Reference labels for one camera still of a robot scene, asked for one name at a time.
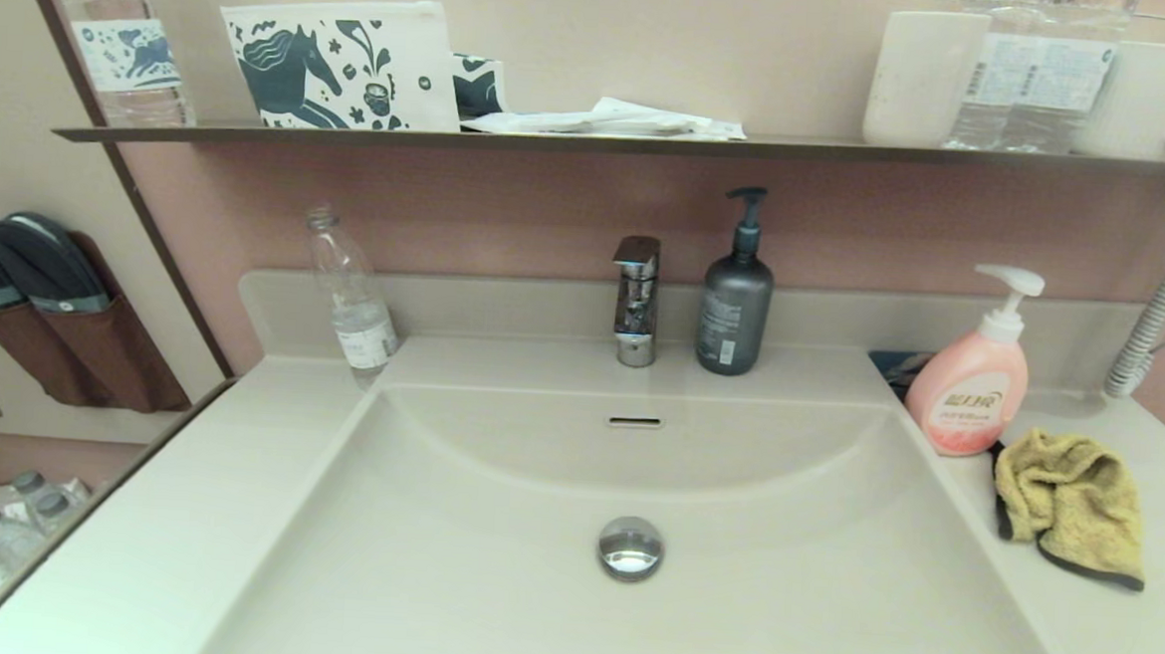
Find chrome faucet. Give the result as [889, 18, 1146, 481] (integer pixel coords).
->
[606, 234, 664, 369]

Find yellow cloth with dark trim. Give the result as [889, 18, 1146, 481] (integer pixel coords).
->
[987, 425, 1154, 593]

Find white sink basin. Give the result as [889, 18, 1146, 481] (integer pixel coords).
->
[196, 367, 1097, 654]

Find dark grey pump bottle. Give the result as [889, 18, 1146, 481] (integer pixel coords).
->
[695, 184, 782, 379]

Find white plastic amenity packets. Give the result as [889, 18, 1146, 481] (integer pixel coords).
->
[461, 90, 750, 147]

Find empty clear plastic bottle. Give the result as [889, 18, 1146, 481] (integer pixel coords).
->
[299, 204, 408, 390]

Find chrome drain stopper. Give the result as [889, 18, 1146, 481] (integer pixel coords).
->
[596, 514, 666, 584]

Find small dark patterned pouch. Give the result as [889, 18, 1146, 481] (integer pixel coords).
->
[450, 53, 510, 124]

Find white horse print pouch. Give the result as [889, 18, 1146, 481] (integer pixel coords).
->
[215, 0, 469, 139]

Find pink soap pump bottle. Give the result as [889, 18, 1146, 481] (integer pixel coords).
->
[902, 261, 1048, 462]

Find clear water bottle white label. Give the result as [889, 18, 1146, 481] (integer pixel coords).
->
[1029, 0, 1137, 157]
[943, 0, 1048, 155]

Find slippers in brown holder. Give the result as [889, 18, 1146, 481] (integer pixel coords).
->
[0, 227, 201, 417]

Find water bottle horse label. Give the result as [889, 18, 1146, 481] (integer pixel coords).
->
[27, 0, 205, 132]

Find metal wall shelf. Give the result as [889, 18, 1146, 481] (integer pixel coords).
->
[52, 100, 1165, 201]

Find white handleless cup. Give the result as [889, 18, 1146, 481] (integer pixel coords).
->
[861, 8, 994, 152]

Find white coiled hair dryer cord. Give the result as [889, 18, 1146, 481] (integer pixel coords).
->
[1102, 190, 1165, 403]

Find white mug with handle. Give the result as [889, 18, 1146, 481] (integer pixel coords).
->
[1075, 37, 1165, 164]

